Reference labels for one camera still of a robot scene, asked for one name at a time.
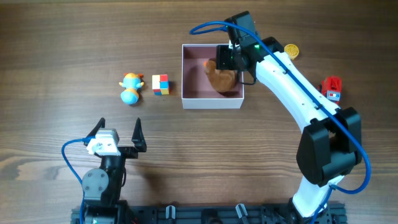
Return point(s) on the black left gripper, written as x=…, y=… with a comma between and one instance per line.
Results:
x=131, y=152

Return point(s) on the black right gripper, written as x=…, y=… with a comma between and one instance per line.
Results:
x=221, y=56

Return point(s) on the brown plush toy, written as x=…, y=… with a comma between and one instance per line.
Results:
x=221, y=80

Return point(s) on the yellow round toy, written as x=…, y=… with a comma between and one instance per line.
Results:
x=292, y=51

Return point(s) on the red toy truck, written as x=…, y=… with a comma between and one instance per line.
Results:
x=331, y=88

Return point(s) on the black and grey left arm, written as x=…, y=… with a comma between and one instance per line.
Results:
x=102, y=186

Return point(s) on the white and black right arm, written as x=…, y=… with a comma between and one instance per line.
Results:
x=330, y=155

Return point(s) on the blue duck toy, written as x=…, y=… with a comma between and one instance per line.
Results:
x=132, y=82

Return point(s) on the white box with pink interior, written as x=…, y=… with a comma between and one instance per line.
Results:
x=196, y=89

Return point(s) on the colourful puzzle cube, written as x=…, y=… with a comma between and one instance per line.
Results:
x=160, y=84

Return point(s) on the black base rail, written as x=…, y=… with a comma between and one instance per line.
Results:
x=258, y=214

